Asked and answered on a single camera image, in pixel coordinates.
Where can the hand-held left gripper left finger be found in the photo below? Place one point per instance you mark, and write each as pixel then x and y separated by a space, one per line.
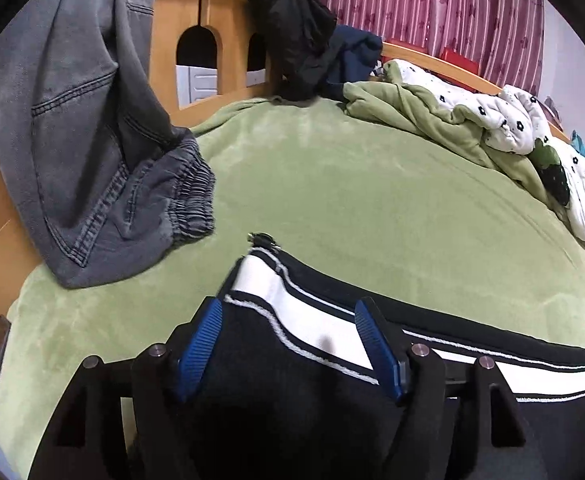
pixel 200 340

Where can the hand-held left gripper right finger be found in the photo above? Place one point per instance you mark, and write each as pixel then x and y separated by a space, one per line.
pixel 377 345

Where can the black pants with white stripe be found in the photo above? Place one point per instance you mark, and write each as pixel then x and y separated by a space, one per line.
pixel 282 360

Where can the grey denim pants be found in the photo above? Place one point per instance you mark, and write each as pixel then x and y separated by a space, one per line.
pixel 72 135

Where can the green bed sheet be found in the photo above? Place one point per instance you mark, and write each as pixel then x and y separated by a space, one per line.
pixel 347 185

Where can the white cabinet door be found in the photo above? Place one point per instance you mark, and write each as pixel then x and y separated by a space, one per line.
pixel 200 85

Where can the white floral quilt green lining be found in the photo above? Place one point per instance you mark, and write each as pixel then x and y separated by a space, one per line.
pixel 497 115

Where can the teal item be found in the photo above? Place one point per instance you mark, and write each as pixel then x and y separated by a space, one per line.
pixel 579 145

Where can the navy blue garment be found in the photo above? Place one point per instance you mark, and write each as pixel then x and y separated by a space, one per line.
pixel 357 50

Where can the black jacket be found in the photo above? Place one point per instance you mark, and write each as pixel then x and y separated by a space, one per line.
pixel 292 35

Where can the pink floral curtain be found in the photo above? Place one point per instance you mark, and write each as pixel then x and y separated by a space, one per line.
pixel 422 0

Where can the wooden bed frame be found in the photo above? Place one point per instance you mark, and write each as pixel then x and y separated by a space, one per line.
pixel 167 20

